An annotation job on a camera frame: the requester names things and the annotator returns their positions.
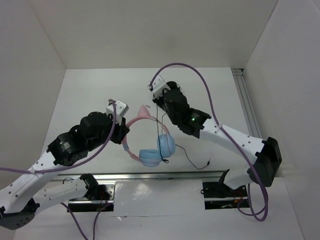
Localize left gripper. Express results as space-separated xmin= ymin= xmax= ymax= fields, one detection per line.
xmin=87 ymin=113 xmax=131 ymax=152

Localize pink blue cat-ear headphones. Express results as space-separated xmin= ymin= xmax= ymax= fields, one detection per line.
xmin=122 ymin=105 xmax=176 ymax=167

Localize thin black headphone cable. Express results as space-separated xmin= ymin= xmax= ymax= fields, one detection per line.
xmin=154 ymin=102 xmax=212 ymax=170

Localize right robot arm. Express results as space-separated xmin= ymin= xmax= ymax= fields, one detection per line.
xmin=150 ymin=86 xmax=282 ymax=198

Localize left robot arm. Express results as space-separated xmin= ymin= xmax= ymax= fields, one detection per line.
xmin=0 ymin=112 xmax=130 ymax=230

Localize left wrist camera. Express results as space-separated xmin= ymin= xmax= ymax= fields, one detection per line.
xmin=105 ymin=99 xmax=129 ymax=125

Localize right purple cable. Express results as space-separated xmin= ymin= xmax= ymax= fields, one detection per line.
xmin=149 ymin=62 xmax=270 ymax=222

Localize purple cable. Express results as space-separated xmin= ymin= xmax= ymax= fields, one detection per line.
xmin=149 ymin=62 xmax=270 ymax=222
xmin=0 ymin=98 xmax=118 ymax=240

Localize right side aluminium rail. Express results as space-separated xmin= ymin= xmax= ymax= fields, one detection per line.
xmin=231 ymin=68 xmax=263 ymax=139

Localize aluminium rail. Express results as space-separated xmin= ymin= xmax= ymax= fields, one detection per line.
xmin=231 ymin=68 xmax=263 ymax=139
xmin=54 ymin=170 xmax=231 ymax=182

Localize front aluminium rail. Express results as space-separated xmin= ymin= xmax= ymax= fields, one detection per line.
xmin=54 ymin=170 xmax=231 ymax=182

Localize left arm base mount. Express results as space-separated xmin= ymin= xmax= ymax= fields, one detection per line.
xmin=67 ymin=181 xmax=116 ymax=213

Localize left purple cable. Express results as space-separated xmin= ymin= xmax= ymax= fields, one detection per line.
xmin=0 ymin=98 xmax=118 ymax=240

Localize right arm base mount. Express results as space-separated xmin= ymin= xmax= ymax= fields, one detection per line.
xmin=200 ymin=182 xmax=249 ymax=210

